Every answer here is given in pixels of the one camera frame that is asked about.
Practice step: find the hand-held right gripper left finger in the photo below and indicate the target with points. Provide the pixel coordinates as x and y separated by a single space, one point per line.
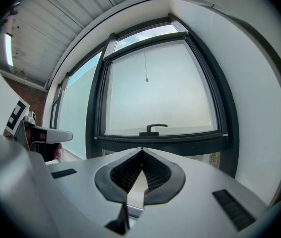
110 182

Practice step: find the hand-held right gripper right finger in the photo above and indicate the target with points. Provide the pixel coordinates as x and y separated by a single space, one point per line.
170 182

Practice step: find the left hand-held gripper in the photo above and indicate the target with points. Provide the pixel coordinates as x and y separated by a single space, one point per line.
21 133

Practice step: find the person's left hand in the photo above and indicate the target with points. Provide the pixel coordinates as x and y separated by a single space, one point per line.
58 151

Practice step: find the long ceiling light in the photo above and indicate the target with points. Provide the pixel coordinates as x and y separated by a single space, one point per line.
9 49

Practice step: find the black window frame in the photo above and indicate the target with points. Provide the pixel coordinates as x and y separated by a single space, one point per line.
92 108

